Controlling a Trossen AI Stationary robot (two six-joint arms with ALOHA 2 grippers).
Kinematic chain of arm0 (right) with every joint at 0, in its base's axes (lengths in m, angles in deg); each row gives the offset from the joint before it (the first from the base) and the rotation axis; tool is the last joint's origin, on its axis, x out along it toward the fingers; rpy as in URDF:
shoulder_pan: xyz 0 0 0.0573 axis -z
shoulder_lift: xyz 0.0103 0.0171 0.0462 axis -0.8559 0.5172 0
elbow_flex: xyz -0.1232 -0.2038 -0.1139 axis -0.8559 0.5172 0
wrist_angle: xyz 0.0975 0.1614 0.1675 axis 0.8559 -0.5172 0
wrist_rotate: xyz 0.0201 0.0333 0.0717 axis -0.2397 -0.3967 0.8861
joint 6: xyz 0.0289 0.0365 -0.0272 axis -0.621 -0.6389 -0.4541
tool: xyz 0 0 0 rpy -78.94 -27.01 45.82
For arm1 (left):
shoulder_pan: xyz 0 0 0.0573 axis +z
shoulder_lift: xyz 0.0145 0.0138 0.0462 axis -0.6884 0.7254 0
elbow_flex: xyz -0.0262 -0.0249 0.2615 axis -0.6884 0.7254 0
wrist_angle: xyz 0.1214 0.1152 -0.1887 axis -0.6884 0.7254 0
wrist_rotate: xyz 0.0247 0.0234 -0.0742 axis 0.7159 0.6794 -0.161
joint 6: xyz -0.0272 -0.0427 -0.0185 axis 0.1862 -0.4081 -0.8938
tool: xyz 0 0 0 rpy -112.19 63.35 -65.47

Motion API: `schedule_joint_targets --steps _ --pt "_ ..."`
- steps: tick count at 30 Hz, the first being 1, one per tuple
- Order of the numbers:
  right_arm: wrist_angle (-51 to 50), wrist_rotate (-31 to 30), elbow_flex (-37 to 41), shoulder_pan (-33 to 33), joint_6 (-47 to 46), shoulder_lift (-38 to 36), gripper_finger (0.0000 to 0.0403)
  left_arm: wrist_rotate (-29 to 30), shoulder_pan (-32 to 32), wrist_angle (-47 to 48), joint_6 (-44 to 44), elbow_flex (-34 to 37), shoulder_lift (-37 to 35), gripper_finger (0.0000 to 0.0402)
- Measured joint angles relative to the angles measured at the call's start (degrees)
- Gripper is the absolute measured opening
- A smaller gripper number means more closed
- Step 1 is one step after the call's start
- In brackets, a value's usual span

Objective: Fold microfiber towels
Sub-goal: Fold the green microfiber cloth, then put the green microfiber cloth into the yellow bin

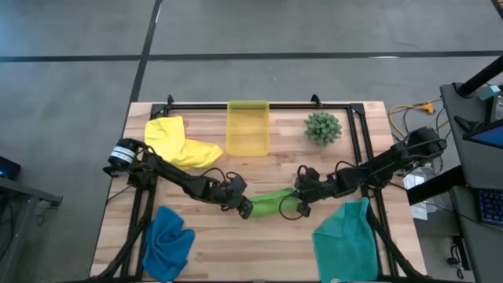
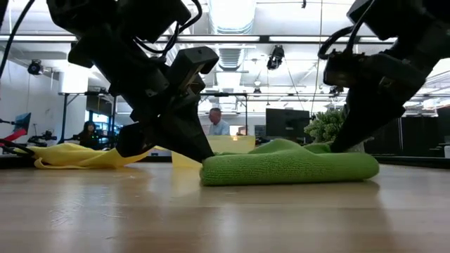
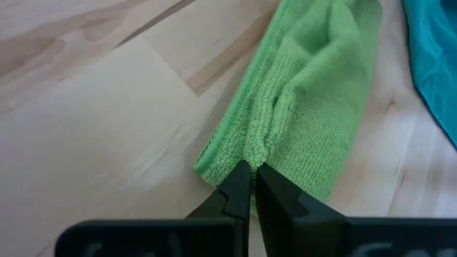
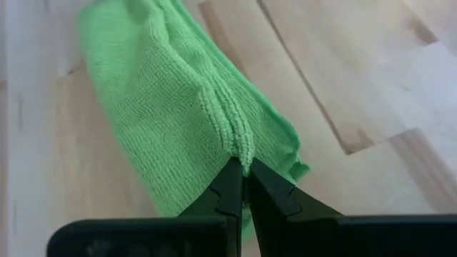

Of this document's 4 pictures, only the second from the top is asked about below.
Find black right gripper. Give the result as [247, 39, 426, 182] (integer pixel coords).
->
[323, 40, 428, 153]

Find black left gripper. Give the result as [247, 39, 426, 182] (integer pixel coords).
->
[68, 27, 219, 163]

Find yellow translucent plastic bin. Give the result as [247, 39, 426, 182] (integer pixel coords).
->
[171, 135, 257, 169]

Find green microfiber towel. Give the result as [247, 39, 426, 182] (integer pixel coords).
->
[199, 138, 380, 187]

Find yellow microfiber towel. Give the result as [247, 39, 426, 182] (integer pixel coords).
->
[13, 142, 166, 170]

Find person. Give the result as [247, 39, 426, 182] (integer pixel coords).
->
[77, 120, 101, 150]
[207, 107, 231, 136]

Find artificial plant in patterned pot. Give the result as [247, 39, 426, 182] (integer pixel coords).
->
[304, 108, 375, 154]

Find black partition panels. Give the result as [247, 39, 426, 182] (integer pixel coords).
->
[365, 105, 450, 158]

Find black monitor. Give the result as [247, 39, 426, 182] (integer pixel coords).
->
[265, 108, 311, 138]

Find black overhead beam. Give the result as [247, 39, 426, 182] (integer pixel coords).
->
[0, 33, 398, 46]

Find red and blue panel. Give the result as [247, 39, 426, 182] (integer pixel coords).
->
[0, 112, 32, 143]

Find black gantry frame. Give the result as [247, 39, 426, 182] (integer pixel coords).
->
[198, 92, 249, 136]
[58, 91, 119, 145]

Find black aluminium table frame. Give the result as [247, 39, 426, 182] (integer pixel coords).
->
[0, 153, 450, 169]

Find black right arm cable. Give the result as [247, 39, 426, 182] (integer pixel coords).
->
[317, 0, 375, 60]

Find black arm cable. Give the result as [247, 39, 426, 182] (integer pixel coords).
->
[317, 0, 375, 60]
[133, 0, 204, 56]

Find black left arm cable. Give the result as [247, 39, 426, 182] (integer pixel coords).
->
[133, 0, 204, 56]

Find thick black cable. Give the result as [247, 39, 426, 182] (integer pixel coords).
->
[0, 138, 36, 158]

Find long black hanging cable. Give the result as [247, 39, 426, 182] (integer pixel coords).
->
[0, 0, 36, 78]

